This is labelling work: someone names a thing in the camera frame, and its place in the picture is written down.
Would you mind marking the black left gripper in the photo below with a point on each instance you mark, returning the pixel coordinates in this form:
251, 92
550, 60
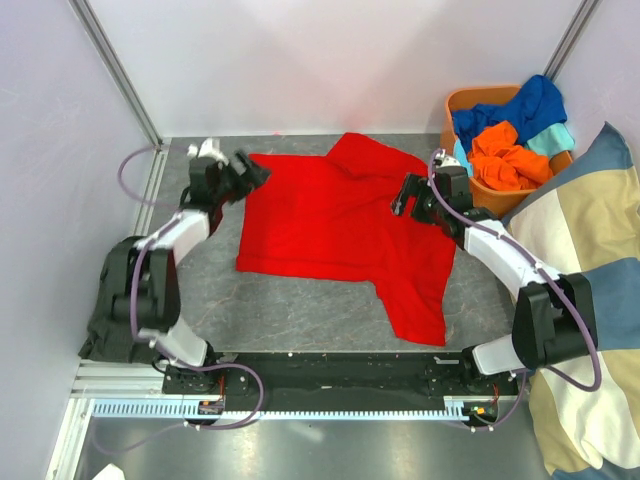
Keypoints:
255, 174

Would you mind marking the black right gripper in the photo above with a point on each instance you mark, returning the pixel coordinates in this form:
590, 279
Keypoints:
408, 189

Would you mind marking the red t shirt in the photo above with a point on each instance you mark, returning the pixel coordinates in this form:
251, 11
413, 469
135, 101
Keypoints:
329, 217

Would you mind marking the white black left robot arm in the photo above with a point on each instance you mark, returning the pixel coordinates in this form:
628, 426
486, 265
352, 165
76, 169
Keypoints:
141, 287

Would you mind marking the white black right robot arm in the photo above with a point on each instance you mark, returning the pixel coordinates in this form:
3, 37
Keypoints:
554, 324

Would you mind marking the orange t shirt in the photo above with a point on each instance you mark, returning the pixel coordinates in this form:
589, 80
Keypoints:
500, 164

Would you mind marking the orange plastic laundry basket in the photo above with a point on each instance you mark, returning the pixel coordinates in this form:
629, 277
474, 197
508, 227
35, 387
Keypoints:
498, 202

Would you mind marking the blue and teal t shirt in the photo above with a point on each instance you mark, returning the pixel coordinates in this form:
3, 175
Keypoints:
536, 111

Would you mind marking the blue and beige checked pillow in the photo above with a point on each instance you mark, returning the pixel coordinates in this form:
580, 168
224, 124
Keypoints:
586, 220

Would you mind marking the dark green striped folded shirt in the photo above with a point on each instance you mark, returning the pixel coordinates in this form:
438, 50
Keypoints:
109, 335

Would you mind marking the white object bottom left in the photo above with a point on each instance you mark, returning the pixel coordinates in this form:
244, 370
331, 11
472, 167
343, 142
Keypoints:
110, 472

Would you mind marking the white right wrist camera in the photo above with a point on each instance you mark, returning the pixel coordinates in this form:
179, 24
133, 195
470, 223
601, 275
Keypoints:
441, 159

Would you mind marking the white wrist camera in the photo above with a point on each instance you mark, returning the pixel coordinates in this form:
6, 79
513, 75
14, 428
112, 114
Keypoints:
441, 159
208, 149

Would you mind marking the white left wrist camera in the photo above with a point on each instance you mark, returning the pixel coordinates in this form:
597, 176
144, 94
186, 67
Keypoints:
208, 149

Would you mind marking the aluminium corner frame post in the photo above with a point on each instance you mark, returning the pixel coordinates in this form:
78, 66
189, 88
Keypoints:
99, 38

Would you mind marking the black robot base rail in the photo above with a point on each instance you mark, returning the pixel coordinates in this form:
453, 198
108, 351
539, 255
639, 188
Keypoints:
432, 374

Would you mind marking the light blue slotted cable duct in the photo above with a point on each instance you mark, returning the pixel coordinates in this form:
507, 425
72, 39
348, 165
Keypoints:
200, 409

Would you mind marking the right aluminium corner post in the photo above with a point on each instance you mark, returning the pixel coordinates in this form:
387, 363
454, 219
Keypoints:
570, 38

